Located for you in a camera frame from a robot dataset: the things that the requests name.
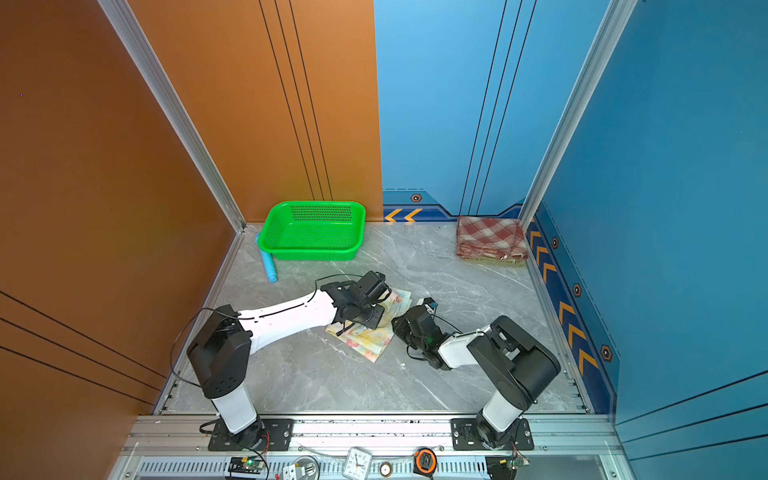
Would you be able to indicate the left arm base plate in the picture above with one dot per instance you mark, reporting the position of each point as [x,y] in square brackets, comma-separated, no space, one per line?
[263,436]

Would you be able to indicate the light blue tube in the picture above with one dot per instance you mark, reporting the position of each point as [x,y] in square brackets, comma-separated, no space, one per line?
[267,262]

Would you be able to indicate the olive green skirt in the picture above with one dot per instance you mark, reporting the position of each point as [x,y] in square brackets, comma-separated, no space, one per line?
[488,261]

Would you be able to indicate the small tape roll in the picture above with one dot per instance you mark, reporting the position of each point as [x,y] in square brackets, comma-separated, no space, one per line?
[386,469]

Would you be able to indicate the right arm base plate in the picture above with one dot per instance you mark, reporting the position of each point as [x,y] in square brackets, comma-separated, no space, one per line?
[477,434]

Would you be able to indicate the white power plug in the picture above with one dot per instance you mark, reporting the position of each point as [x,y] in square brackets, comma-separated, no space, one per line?
[292,471]

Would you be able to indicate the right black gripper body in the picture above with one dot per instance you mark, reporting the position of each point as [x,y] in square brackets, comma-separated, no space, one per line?
[404,332]

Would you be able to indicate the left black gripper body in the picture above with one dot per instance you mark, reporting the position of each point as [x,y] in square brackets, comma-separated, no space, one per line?
[371,315]

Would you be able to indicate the cream yellow cloth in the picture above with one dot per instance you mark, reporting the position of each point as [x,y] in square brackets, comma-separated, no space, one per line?
[371,342]

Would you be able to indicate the green plastic basket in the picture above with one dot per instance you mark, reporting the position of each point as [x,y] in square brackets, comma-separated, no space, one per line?
[314,230]

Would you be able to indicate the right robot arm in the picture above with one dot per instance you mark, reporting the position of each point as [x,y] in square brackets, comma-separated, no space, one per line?
[519,366]

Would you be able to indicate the green circuit board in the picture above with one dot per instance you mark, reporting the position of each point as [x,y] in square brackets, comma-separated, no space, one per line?
[247,467]

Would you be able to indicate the right small circuit board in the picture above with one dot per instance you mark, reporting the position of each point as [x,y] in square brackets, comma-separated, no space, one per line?
[516,462]

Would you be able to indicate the red plaid skirt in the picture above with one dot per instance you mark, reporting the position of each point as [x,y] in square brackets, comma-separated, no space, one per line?
[493,238]

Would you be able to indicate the white square clock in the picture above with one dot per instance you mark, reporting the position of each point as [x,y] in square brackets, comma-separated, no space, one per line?
[357,464]

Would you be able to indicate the orange black tape measure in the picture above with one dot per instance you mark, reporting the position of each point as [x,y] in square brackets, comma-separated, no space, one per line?
[425,463]

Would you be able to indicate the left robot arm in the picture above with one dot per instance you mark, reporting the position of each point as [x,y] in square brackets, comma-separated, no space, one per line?
[220,353]

